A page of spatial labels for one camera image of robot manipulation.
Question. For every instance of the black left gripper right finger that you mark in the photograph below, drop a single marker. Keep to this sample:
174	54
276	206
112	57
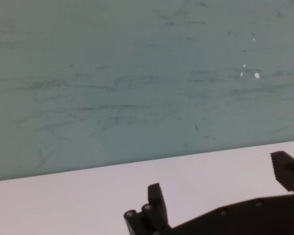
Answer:
286	171

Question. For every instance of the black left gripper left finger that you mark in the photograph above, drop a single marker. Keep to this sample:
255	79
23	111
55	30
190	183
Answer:
156	208

